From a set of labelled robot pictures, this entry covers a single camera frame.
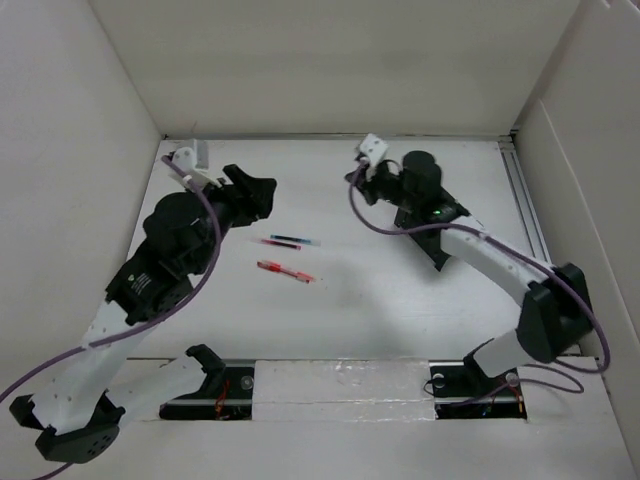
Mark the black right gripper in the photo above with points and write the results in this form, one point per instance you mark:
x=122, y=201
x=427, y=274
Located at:
x=361, y=179

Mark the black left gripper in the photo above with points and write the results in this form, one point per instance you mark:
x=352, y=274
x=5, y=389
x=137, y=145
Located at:
x=251, y=201

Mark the blue ink refill pen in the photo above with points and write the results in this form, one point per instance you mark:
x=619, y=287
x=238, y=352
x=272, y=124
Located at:
x=297, y=240

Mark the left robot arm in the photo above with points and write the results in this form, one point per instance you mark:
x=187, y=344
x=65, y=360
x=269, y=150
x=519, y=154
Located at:
x=80, y=413

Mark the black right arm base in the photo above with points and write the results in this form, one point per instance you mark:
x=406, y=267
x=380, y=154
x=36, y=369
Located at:
x=461, y=394

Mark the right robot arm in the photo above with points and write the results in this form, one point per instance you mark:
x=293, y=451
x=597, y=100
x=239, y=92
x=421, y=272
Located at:
x=555, y=312

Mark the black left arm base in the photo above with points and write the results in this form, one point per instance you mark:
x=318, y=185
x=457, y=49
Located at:
x=225, y=395

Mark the black desk organizer box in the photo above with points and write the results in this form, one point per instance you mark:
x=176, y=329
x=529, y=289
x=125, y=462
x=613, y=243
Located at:
x=428, y=240

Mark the pink ink refill pen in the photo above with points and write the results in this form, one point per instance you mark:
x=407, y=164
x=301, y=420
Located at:
x=278, y=244

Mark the red gel pen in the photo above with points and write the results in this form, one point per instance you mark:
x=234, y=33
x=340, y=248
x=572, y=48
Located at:
x=286, y=271

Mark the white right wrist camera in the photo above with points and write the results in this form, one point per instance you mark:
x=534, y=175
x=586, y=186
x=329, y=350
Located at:
x=373, y=150

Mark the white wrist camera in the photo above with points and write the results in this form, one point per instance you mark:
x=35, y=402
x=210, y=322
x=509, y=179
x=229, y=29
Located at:
x=191, y=158
x=373, y=150

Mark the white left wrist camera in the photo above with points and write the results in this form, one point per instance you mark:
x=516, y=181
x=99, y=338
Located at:
x=191, y=158

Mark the aluminium side rail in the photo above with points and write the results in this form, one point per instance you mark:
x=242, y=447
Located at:
x=535, y=238

